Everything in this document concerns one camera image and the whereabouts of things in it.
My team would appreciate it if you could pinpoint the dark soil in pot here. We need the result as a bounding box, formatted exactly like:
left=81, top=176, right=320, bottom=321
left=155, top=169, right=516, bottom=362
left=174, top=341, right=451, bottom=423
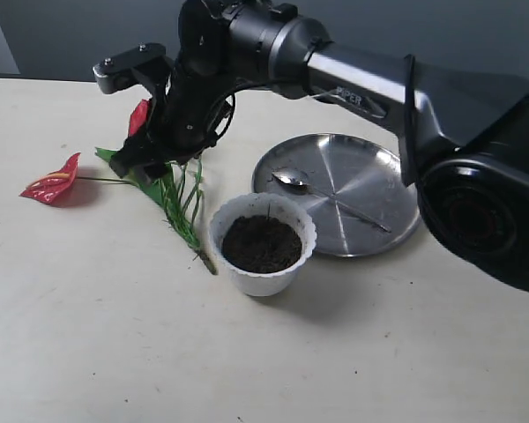
left=221, top=215, right=302, bottom=274

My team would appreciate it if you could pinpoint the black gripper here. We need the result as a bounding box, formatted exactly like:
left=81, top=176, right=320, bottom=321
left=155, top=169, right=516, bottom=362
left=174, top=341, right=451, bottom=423
left=109, top=52, right=236, bottom=188

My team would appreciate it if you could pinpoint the white scalloped flower pot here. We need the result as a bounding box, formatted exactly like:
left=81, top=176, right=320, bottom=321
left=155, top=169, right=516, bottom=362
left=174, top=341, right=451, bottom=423
left=208, top=193, right=317, bottom=297

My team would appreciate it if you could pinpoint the steel spoon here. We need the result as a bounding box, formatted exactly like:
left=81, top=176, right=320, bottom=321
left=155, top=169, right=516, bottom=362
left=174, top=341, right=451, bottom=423
left=272, top=167, right=391, bottom=234

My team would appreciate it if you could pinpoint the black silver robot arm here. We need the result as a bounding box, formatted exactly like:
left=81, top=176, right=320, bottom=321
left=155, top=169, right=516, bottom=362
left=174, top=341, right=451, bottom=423
left=93, top=1, right=529, bottom=293

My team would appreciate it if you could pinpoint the round steel plate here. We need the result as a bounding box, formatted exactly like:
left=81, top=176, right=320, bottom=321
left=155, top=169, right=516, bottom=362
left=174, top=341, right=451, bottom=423
left=251, top=133, right=421, bottom=257

